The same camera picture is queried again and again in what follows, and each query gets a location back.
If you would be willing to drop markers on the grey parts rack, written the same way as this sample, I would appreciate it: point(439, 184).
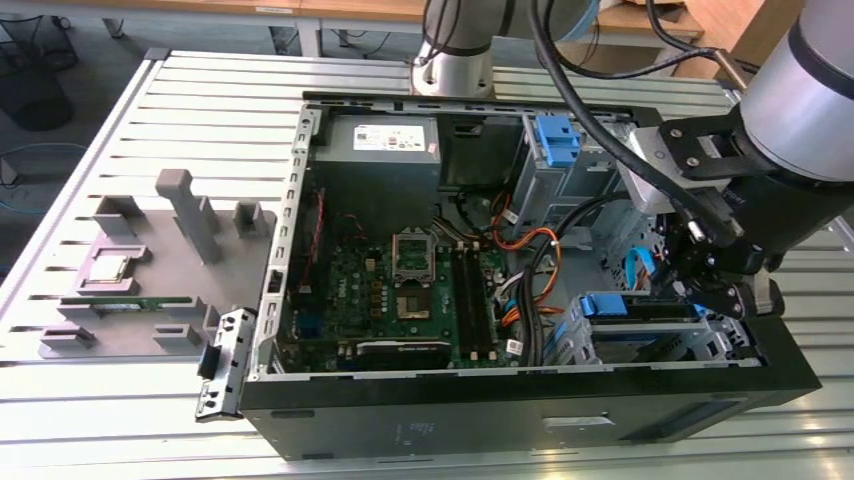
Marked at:
point(173, 290)

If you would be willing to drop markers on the black graphics card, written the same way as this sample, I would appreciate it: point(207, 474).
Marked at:
point(400, 350)

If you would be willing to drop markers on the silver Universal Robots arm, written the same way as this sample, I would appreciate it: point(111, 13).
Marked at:
point(814, 75)

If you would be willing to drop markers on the green RAM stick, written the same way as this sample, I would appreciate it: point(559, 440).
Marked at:
point(127, 305)

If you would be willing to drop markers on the silver CPU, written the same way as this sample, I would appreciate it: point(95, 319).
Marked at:
point(109, 270)

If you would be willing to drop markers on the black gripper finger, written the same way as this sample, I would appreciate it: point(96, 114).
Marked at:
point(676, 277)
point(727, 300)

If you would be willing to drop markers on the grey power supply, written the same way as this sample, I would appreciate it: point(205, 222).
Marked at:
point(374, 175)

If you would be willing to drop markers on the wooden cabinet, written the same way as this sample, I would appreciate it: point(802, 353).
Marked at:
point(767, 20)

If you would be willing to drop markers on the wooden desk white frame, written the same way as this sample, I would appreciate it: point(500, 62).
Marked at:
point(620, 20)

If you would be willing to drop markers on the green motherboard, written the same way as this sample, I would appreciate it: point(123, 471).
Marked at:
point(354, 280)

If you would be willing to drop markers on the black open PC case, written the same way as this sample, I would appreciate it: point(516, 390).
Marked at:
point(467, 425)

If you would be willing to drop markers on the long wooden desk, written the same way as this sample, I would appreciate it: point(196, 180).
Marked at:
point(200, 7)

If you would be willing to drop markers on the metal drive cage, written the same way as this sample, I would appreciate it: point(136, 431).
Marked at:
point(567, 185)

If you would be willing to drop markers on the hard disk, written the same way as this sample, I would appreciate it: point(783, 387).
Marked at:
point(603, 306)

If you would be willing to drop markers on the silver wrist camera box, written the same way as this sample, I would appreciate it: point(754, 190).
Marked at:
point(656, 147)

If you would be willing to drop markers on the black mesh bin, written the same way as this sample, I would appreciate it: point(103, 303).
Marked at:
point(40, 100)

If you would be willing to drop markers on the metal expansion card retainer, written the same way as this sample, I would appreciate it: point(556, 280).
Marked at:
point(229, 360)

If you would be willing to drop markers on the metal disk bay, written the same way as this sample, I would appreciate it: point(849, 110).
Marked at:
point(640, 327)

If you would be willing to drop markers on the RAM slot white clips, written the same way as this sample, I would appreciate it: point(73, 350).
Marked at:
point(483, 300)
point(467, 300)

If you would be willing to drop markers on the CPU socket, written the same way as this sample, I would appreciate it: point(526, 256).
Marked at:
point(414, 305)

